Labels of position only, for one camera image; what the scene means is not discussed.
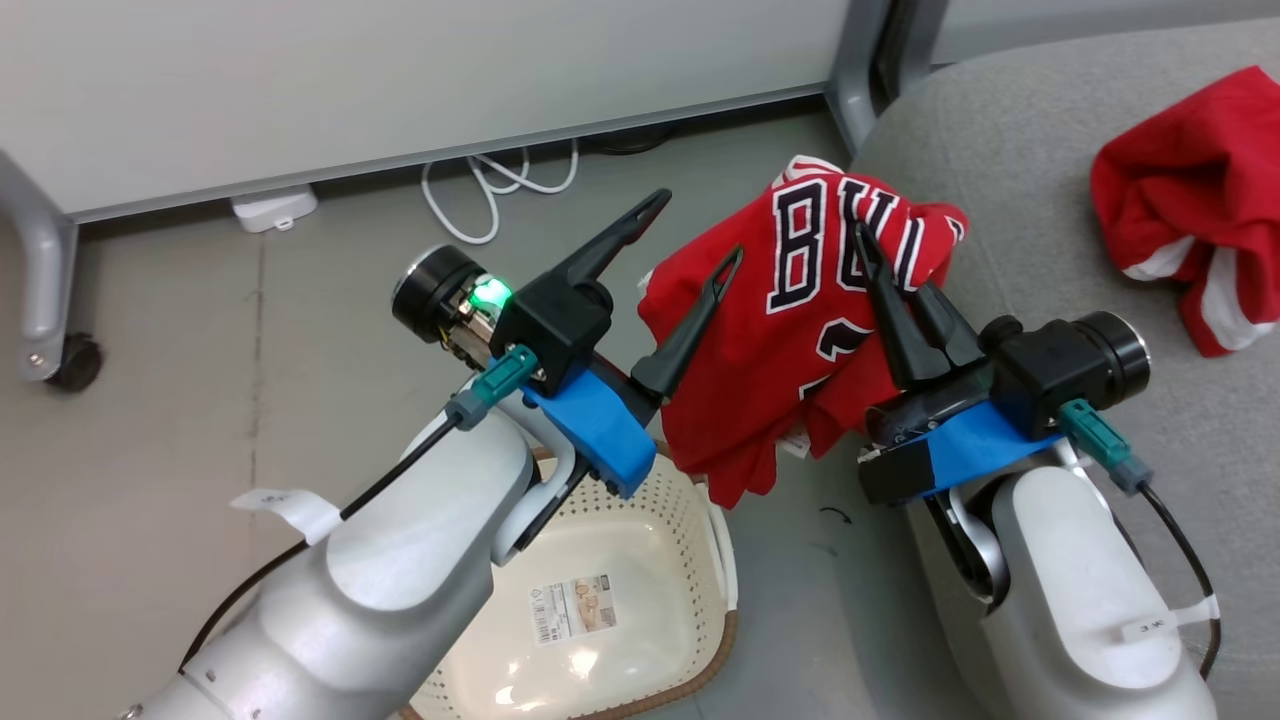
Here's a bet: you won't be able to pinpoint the black floor cable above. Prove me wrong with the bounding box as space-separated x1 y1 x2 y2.
585 125 681 156

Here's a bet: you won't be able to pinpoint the arm cable teal connector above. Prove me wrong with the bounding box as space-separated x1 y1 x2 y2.
178 345 541 671
1058 397 1226 681

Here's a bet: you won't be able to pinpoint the left arm cable teal connector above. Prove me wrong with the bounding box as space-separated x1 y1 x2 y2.
178 345 541 671

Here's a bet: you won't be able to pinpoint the white right cable label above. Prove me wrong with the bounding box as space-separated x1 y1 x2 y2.
1120 594 1223 644

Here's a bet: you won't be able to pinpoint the red shorts with white stripes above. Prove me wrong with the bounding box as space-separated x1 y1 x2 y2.
1090 65 1280 358

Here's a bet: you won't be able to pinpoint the wide white partition grey frame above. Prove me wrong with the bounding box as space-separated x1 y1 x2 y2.
0 0 896 381

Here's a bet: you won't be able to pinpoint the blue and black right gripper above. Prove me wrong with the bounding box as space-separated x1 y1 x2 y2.
853 222 1069 506

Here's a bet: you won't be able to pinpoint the narrow white partition grey frame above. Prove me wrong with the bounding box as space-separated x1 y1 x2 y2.
880 0 1280 101

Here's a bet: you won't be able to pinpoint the beige perforated plastic laundry basket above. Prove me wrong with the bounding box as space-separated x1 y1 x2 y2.
400 440 741 720

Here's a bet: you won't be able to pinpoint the white left cable label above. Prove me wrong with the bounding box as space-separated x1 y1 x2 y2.
230 487 343 546

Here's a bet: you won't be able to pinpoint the black caster wheel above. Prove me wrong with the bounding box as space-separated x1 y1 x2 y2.
45 333 104 393

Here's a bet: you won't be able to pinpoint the red basketball jersey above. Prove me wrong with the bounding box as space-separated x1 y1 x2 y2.
637 155 969 509

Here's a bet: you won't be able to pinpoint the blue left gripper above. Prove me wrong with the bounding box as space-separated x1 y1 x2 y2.
520 188 745 499

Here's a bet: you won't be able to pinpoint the white power adapter box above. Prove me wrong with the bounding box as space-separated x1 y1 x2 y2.
230 184 319 234

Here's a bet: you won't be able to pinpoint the white looped floor cable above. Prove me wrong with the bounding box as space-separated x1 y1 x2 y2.
421 138 581 246

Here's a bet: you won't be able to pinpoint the grey fabric sofa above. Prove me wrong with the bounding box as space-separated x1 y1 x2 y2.
845 18 1280 720

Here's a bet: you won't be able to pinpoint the right arm cable teal connector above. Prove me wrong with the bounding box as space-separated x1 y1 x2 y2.
1058 397 1226 681

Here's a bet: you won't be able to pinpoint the white cable label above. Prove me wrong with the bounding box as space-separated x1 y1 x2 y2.
230 487 343 546
1120 594 1223 644

